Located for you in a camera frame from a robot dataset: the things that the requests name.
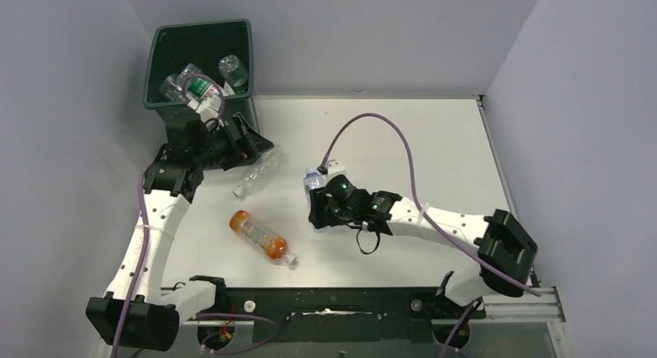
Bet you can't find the blue white label bottle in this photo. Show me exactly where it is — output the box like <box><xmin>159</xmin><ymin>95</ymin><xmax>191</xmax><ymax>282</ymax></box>
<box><xmin>159</xmin><ymin>74</ymin><xmax>189</xmax><ymax>102</ymax></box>

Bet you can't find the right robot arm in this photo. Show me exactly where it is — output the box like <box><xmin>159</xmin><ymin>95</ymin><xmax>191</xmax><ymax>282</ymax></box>
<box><xmin>304</xmin><ymin>174</ymin><xmax>538</xmax><ymax>317</ymax></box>

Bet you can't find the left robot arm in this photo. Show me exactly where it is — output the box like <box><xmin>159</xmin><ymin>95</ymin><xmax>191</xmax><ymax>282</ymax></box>
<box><xmin>85</xmin><ymin>112</ymin><xmax>274</xmax><ymax>357</ymax></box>

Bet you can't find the dark green label bottle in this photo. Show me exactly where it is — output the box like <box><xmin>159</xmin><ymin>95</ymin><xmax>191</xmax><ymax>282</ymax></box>
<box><xmin>218</xmin><ymin>55</ymin><xmax>249</xmax><ymax>95</ymax></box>

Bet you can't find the purple cable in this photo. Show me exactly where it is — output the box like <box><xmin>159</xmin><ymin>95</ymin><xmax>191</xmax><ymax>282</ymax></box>
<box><xmin>110</xmin><ymin>73</ymin><xmax>280</xmax><ymax>358</ymax></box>
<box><xmin>320</xmin><ymin>113</ymin><xmax>542</xmax><ymax>358</ymax></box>

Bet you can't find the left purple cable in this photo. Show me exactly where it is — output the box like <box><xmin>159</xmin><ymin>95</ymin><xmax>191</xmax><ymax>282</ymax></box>
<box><xmin>110</xmin><ymin>73</ymin><xmax>280</xmax><ymax>358</ymax></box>

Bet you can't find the green label green cap bottle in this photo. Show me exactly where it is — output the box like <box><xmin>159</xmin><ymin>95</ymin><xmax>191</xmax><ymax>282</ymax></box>
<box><xmin>173</xmin><ymin>64</ymin><xmax>226</xmax><ymax>102</ymax></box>

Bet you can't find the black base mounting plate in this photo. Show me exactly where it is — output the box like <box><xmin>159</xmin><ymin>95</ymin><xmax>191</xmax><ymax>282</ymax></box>
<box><xmin>196</xmin><ymin>287</ymin><xmax>471</xmax><ymax>350</ymax></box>

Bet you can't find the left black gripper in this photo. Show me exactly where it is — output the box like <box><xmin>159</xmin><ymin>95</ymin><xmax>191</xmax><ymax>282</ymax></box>
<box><xmin>194</xmin><ymin>114</ymin><xmax>273</xmax><ymax>170</ymax></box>

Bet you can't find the orange juice bottle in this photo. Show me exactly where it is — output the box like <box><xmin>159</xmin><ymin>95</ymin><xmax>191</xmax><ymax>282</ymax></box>
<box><xmin>229</xmin><ymin>210</ymin><xmax>298</xmax><ymax>267</ymax></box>

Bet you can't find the blue tinted water bottle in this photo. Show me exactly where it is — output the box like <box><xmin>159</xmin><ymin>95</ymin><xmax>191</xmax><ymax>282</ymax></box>
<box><xmin>303</xmin><ymin>168</ymin><xmax>325</xmax><ymax>204</ymax></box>

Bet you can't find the dark green plastic bin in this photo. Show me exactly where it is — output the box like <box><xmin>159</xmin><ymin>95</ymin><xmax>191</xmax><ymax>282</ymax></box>
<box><xmin>143</xmin><ymin>19</ymin><xmax>260</xmax><ymax>130</ymax></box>

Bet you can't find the clear unlabelled plastic bottle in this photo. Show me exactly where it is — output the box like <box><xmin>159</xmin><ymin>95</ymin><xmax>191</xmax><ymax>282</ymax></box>
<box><xmin>232</xmin><ymin>144</ymin><xmax>287</xmax><ymax>199</ymax></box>

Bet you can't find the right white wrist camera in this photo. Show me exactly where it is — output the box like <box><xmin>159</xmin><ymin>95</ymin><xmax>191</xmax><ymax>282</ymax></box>
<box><xmin>317</xmin><ymin>159</ymin><xmax>347</xmax><ymax>180</ymax></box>

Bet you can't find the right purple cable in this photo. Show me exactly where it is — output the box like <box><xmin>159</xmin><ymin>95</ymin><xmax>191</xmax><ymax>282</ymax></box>
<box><xmin>320</xmin><ymin>113</ymin><xmax>542</xmax><ymax>358</ymax></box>

